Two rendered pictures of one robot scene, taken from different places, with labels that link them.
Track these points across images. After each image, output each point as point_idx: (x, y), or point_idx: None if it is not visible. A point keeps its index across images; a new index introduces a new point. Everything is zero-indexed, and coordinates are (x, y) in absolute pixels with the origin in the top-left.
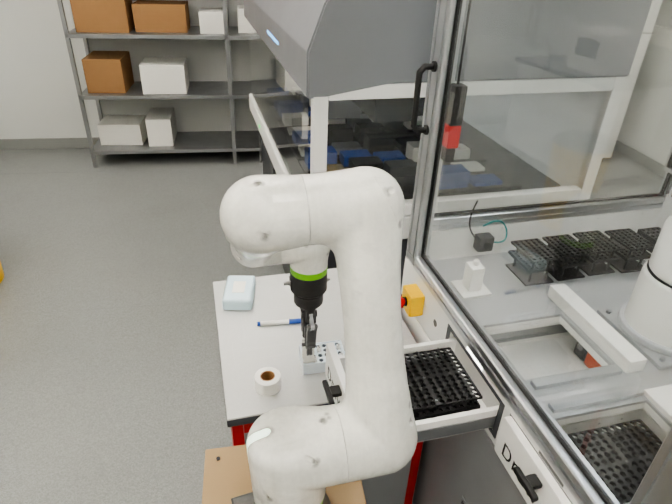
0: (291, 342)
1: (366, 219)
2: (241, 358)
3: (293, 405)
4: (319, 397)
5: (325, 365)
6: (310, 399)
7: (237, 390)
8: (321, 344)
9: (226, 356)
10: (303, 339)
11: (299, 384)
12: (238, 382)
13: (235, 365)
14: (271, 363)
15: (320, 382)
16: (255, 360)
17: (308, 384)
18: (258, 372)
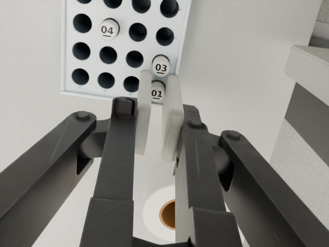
0: (7, 84)
1: None
2: (57, 220)
3: (266, 149)
4: (275, 77)
5: (301, 85)
6: (270, 103)
7: (164, 243)
8: (74, 2)
9: (42, 246)
10: (141, 154)
11: (202, 114)
12: (139, 238)
13: (80, 234)
14: (94, 161)
15: (220, 53)
16: (72, 194)
17: (212, 90)
18: (158, 231)
